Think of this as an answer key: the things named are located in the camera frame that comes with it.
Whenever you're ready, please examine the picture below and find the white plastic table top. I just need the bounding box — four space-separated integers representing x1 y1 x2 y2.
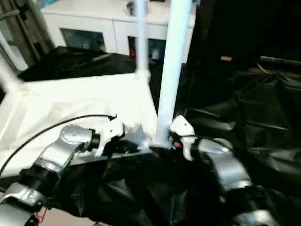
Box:
0 73 158 178

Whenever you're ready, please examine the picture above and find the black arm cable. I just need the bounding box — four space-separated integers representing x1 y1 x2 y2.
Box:
181 136 232 152
0 114 117 178

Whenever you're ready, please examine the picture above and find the grey bundle on cabinet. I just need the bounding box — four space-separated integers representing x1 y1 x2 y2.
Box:
126 0 137 15

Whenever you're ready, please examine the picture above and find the black flat device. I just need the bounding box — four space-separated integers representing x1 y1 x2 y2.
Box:
259 55 301 67

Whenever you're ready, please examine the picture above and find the black tall cabinet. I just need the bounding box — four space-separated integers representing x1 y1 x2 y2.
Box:
188 0 301 71

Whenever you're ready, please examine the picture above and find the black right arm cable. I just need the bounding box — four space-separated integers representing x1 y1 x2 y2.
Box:
181 136 232 152

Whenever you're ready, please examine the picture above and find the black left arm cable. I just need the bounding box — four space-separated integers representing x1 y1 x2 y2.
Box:
0 114 117 178

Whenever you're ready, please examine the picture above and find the grey metal pole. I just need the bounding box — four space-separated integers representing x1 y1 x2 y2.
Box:
0 8 20 20

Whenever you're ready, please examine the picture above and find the black plastic mat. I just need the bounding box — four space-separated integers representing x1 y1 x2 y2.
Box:
0 46 301 226

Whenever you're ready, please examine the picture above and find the grey curtain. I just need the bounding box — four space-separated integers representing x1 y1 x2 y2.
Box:
9 0 53 55

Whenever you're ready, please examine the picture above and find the white cabinet with glass doors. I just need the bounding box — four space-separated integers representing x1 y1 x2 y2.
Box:
41 0 196 63

